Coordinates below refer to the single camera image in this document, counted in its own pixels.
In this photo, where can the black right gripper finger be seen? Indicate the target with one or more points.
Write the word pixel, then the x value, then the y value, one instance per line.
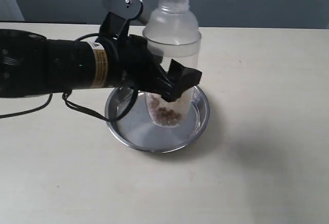
pixel 177 80

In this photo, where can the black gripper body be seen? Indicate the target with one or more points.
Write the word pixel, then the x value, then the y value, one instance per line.
pixel 130 64

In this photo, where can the clear plastic shaker bottle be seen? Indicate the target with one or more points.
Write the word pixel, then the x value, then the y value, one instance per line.
pixel 172 34

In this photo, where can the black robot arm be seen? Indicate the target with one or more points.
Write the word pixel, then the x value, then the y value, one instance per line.
pixel 33 65

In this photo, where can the round stainless steel pan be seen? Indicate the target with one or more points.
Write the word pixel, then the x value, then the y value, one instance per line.
pixel 137 130

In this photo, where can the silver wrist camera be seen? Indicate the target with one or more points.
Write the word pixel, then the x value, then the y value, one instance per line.
pixel 131 10

